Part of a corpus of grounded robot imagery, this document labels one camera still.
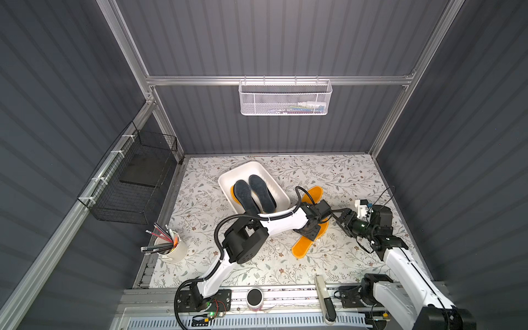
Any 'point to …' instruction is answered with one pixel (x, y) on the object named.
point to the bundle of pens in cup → (168, 236)
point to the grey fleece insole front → (244, 194)
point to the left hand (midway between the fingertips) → (311, 237)
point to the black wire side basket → (126, 186)
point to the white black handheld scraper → (328, 306)
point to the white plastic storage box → (282, 199)
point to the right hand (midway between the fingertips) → (337, 216)
